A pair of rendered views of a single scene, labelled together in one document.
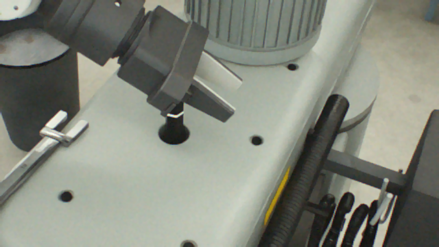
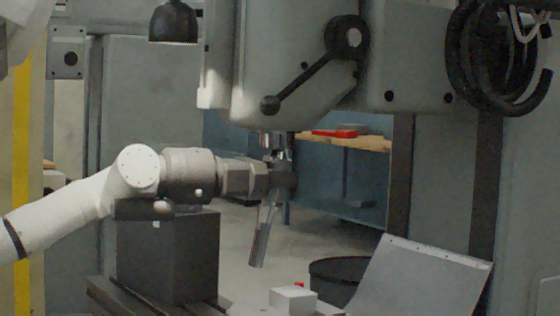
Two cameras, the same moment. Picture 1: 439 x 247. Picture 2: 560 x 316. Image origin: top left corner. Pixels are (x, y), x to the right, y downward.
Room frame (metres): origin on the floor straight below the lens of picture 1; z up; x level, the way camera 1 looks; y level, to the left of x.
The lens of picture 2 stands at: (-0.52, -0.75, 1.39)
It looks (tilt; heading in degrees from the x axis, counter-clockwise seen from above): 3 degrees down; 40
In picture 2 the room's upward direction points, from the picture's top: 2 degrees clockwise
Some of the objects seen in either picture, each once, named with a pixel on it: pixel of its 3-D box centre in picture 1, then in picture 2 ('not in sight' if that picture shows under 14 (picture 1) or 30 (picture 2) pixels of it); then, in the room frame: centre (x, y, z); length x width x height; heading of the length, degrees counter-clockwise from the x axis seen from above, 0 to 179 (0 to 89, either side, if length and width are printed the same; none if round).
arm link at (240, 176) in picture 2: not in sight; (218, 178); (0.43, 0.10, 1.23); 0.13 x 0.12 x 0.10; 60
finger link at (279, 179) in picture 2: not in sight; (280, 179); (0.49, 0.03, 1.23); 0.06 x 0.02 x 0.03; 150
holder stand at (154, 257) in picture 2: not in sight; (166, 245); (0.68, 0.47, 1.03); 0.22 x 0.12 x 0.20; 80
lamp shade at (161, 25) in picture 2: not in sight; (173, 22); (0.30, 0.09, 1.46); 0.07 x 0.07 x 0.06
